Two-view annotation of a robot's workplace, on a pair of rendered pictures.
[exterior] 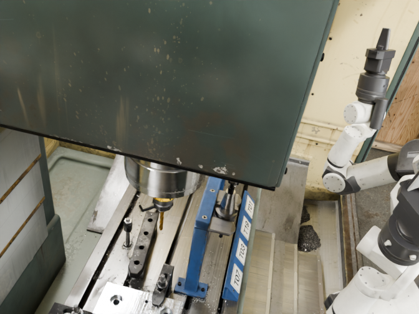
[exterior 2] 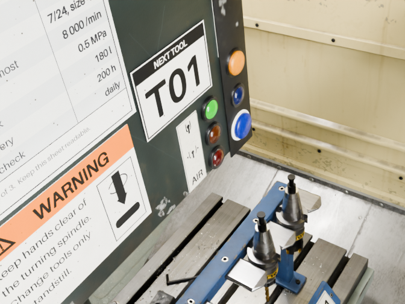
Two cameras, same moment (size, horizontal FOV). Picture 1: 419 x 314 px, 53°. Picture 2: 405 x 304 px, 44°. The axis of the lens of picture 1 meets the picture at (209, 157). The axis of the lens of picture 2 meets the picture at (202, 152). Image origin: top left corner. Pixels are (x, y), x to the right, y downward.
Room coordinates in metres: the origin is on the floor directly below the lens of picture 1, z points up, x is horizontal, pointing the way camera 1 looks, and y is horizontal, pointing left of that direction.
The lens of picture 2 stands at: (0.50, -0.39, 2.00)
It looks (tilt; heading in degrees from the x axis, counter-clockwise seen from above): 40 degrees down; 36
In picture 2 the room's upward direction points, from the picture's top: 9 degrees counter-clockwise
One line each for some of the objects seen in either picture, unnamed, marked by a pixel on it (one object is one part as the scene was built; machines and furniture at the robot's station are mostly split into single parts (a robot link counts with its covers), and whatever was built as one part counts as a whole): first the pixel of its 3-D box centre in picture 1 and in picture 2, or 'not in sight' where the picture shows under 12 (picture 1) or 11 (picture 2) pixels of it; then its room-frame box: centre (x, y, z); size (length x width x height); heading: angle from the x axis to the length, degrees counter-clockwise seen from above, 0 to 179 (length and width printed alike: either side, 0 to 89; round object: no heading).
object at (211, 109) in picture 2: not in sight; (210, 109); (0.84, -0.15, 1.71); 0.02 x 0.01 x 0.02; 174
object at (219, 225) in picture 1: (222, 226); not in sight; (0.76, -0.06, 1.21); 0.07 x 0.05 x 0.01; 84
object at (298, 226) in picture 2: not in sight; (291, 217); (1.14, -0.10, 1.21); 0.06 x 0.06 x 0.03
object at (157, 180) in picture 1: (167, 147); not in sight; (0.61, 0.08, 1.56); 0.16 x 0.16 x 0.12
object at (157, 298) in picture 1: (161, 289); not in sight; (0.70, 0.07, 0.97); 0.13 x 0.03 x 0.15; 174
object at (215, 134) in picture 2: not in sight; (214, 134); (0.84, -0.15, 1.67); 0.02 x 0.01 x 0.02; 174
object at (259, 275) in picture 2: not in sight; (248, 275); (0.98, -0.09, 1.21); 0.07 x 0.05 x 0.01; 84
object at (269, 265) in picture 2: not in sight; (264, 254); (1.04, -0.09, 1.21); 0.06 x 0.06 x 0.03
